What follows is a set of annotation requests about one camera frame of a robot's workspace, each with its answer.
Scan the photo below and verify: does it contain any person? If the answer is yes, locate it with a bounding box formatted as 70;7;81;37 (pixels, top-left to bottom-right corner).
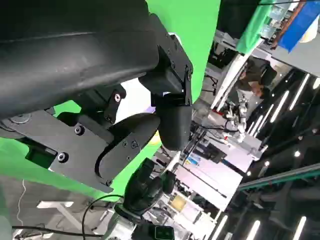
236;56;279;101

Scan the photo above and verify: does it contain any hanging green cloth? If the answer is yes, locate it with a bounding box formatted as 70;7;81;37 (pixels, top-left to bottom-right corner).
235;0;266;55

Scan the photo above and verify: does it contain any green table cloth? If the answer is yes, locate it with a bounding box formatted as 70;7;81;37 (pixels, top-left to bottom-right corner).
0;0;222;201

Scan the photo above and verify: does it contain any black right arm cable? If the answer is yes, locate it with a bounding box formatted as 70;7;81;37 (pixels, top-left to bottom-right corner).
81;194;126;237

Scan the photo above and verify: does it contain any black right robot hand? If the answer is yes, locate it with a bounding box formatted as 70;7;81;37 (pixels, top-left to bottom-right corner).
123;157;176;219

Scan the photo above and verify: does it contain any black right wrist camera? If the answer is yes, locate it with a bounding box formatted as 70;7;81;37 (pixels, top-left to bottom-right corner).
134;223;176;240

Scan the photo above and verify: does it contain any thin white cable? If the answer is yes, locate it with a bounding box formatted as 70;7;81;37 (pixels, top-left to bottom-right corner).
16;178;28;222

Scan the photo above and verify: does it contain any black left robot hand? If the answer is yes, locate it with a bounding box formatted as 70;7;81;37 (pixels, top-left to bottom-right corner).
0;0;194;194

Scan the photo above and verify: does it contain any lilac plate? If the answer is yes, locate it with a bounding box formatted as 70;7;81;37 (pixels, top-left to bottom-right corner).
117;81;158;121

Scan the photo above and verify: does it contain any blue fabric cover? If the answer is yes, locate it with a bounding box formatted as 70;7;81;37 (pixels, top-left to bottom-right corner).
276;0;320;54

